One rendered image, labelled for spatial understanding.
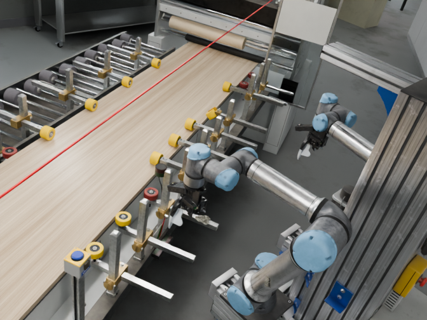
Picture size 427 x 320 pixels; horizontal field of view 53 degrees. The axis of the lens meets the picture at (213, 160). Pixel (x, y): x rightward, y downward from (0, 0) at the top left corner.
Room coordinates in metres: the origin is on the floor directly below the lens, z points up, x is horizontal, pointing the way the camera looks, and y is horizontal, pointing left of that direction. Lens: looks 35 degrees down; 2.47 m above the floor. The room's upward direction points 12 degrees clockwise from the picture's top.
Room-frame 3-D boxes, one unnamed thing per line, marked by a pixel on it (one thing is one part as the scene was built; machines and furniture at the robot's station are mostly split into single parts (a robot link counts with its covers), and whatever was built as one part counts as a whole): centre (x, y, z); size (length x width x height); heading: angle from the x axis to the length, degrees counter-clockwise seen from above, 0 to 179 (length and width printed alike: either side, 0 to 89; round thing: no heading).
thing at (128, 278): (1.29, 0.27, 0.80); 0.44 x 0.03 x 0.04; 75
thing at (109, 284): (1.29, 0.34, 0.80); 0.14 x 0.06 x 0.05; 165
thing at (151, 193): (1.81, 0.30, 0.85); 0.08 x 0.08 x 0.11
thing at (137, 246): (1.53, 0.27, 0.82); 0.14 x 0.06 x 0.05; 165
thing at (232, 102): (2.71, -0.05, 0.88); 0.04 x 0.04 x 0.48; 75
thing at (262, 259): (1.14, -0.29, 1.20); 0.13 x 0.12 x 0.14; 148
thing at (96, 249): (1.34, 0.46, 0.85); 0.08 x 0.08 x 0.11
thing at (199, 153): (1.20, 0.05, 1.61); 0.09 x 0.08 x 0.11; 58
